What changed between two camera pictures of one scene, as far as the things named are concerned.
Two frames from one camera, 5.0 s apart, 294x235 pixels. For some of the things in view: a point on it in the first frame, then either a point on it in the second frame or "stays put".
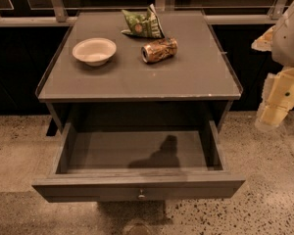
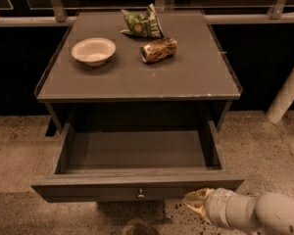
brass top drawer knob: x=141 y=196 stays put
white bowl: x=94 y=51 stays put
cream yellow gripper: x=290 y=38 -> x=218 y=204
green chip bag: x=148 y=25 stays put
